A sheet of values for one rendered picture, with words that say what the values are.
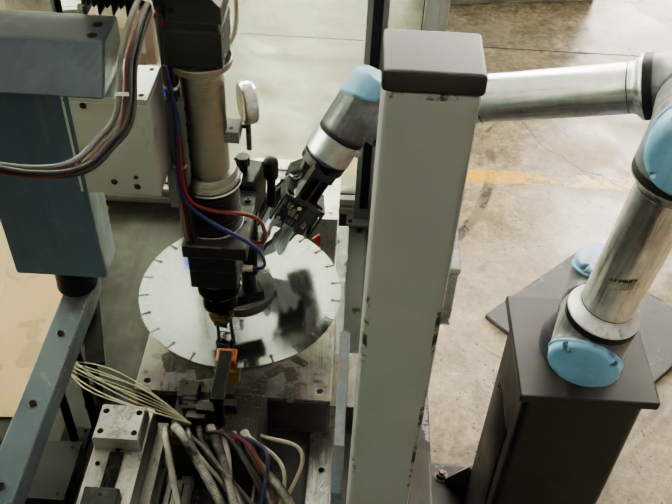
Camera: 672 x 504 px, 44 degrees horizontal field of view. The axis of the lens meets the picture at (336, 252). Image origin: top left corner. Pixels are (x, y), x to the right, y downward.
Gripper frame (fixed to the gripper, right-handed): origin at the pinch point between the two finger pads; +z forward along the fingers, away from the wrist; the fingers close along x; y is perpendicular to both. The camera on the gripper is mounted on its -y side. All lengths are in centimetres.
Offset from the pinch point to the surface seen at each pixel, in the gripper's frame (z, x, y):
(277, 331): 4.6, 5.6, 14.5
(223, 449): 15.4, 3.2, 31.8
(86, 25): -33, -37, 37
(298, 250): -0.4, 6.5, -3.7
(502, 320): 34, 101, -90
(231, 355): 6.7, -0.8, 22.2
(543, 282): 23, 114, -106
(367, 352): -42, -14, 84
